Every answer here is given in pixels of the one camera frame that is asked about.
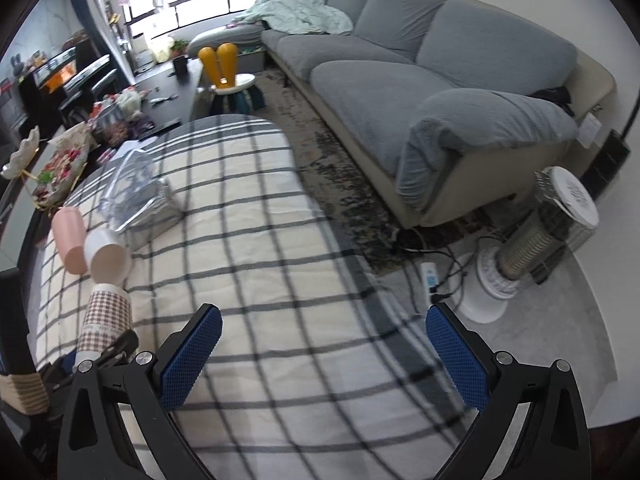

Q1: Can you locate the houndstooth patterned paper cup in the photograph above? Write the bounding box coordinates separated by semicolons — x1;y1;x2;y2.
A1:
75;284;132;367

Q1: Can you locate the white paper cup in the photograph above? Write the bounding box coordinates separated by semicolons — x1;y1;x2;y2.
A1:
84;228;132;286

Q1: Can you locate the pink cup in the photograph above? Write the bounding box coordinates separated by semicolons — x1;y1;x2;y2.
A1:
52;207;88;275

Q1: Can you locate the grey transparent cup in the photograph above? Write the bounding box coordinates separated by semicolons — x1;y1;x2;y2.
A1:
107;178;184;252

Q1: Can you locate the clear plastic cup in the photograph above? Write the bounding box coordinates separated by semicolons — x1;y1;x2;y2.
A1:
99;148;155;221

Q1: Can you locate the white power strip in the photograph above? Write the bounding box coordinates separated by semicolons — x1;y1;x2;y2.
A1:
420;261;439;295

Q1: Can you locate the two tier snack tray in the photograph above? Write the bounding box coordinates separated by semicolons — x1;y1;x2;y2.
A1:
1;122;96;218

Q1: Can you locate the electric heater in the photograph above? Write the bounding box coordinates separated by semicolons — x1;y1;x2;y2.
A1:
454;166;599;324

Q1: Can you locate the checkered tablecloth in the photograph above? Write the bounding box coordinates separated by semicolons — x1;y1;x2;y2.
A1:
27;114;532;480

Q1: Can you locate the black piano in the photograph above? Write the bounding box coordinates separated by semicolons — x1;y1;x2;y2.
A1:
17;38;115;125

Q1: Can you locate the black coffee table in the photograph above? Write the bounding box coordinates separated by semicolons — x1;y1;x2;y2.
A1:
134;58;202;127

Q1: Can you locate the yellow rabbit ear stool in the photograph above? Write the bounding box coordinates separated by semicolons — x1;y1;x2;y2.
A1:
198;42;266;115

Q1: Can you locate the black mug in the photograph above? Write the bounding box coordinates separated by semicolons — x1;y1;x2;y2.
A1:
172;54;189;78

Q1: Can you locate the potted plant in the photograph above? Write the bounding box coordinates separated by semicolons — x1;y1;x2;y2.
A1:
170;39;189;58

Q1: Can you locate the grey sofa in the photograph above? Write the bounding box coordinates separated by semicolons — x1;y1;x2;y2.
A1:
188;0;615;228

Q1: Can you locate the blue left curtain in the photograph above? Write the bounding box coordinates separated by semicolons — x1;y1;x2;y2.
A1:
70;0;134;87

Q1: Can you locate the light green blanket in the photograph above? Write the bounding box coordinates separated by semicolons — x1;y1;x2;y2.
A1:
233;0;354;35

